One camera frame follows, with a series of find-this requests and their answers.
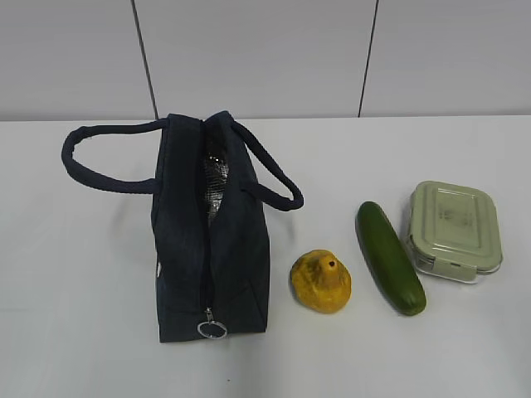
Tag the dark blue lunch bag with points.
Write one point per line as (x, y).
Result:
(212, 182)

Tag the yellow bell pepper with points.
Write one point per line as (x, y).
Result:
(320, 281)

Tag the green cucumber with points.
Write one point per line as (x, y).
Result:
(387, 261)

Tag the green lidded glass container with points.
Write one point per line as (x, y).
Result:
(453, 232)

